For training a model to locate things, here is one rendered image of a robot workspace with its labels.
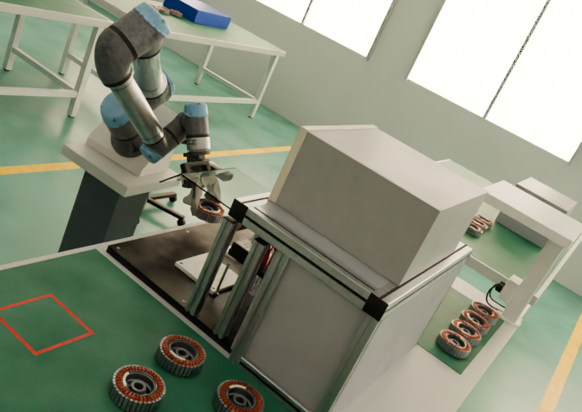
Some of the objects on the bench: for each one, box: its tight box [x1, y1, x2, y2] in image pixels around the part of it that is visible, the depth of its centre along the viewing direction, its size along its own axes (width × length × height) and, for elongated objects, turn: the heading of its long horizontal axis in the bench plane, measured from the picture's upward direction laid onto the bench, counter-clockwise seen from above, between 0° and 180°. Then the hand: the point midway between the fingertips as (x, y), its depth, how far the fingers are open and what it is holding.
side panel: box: [229, 251, 384, 412], centre depth 148 cm, size 28×3×32 cm, turn 11°
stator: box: [156, 335, 206, 377], centre depth 149 cm, size 11×11×4 cm
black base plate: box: [106, 222, 274, 353], centre depth 196 cm, size 47×64×2 cm
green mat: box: [417, 286, 504, 375], centre depth 244 cm, size 94×61×1 cm, turn 11°
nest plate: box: [175, 253, 238, 295], centre depth 186 cm, size 15×15×1 cm
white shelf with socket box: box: [482, 180, 582, 327], centre depth 245 cm, size 35×37×46 cm
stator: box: [213, 380, 265, 412], centre depth 142 cm, size 11×11×4 cm
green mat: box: [0, 248, 292, 412], centre depth 133 cm, size 94×61×1 cm, turn 11°
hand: (208, 212), depth 208 cm, fingers closed on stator, 13 cm apart
